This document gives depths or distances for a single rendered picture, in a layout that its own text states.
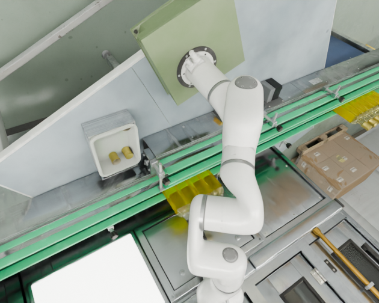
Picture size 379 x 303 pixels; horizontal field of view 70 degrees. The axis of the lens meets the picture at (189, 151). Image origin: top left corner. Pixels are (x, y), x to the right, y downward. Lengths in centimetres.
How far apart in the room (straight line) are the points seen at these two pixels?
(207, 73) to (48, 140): 58
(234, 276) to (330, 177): 425
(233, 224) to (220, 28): 62
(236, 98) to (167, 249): 75
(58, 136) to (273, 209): 101
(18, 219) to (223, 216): 80
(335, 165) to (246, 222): 448
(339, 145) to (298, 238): 419
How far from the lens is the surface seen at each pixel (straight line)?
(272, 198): 145
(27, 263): 121
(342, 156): 529
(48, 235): 114
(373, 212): 588
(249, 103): 67
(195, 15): 89
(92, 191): 116
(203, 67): 90
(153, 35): 85
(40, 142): 103
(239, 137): 64
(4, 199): 155
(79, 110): 99
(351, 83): 188
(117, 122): 99
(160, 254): 120
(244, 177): 63
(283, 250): 130
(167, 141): 116
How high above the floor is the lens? 152
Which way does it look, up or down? 32 degrees down
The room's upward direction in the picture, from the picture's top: 141 degrees clockwise
